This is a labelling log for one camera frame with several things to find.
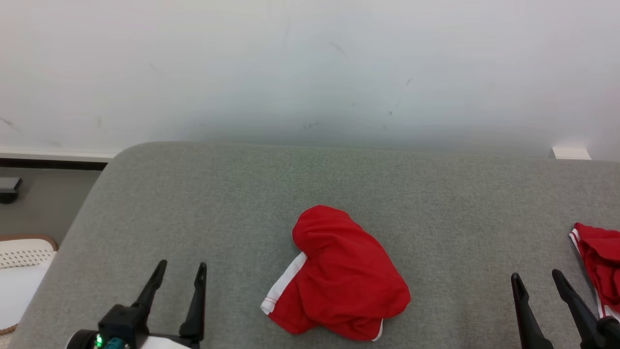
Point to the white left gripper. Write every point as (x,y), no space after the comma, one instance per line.
(169,343)

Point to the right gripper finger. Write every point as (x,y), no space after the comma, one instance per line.
(528,320)
(579,310)

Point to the red polo shirt white trim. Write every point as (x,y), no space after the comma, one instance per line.
(603,261)

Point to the red shorts white waistband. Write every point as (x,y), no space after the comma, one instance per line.
(344,276)

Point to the white woven laundry basket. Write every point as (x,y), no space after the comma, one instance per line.
(22,281)

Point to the dark grey floor box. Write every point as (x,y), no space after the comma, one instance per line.
(8,189)

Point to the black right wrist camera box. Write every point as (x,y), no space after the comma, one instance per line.
(610,334)

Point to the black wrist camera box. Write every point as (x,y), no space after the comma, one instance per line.
(610,334)
(121,322)

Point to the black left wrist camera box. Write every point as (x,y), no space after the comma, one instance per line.
(121,322)

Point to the white wall socket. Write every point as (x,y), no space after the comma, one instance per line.
(571,153)

